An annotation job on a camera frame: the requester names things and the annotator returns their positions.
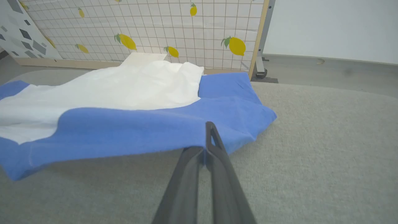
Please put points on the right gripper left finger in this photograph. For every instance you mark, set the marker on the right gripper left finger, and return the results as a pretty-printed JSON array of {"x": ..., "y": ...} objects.
[{"x": 183, "y": 193}]

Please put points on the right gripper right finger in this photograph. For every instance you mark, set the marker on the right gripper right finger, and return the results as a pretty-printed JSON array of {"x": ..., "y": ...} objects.
[{"x": 227, "y": 193}]

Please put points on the white and blue garment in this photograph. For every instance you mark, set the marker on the white and blue garment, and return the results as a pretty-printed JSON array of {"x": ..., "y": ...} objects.
[{"x": 124, "y": 130}]

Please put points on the grey fabric sofa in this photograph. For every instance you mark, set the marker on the grey fabric sofa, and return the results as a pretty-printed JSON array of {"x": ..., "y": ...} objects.
[{"x": 311, "y": 155}]

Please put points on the grey metal screen foot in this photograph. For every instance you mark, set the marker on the grey metal screen foot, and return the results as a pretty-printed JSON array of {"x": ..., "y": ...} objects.
[{"x": 260, "y": 67}]

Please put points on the white box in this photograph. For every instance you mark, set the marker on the white box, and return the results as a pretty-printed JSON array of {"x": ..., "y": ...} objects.
[{"x": 143, "y": 58}]

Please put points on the lemon print partition screen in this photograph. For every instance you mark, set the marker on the lemon print partition screen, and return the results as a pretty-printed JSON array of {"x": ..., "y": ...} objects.
[{"x": 186, "y": 31}]

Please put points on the white grey diamond panel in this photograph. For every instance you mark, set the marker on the white grey diamond panel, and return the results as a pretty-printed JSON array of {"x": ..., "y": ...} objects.
[{"x": 18, "y": 31}]

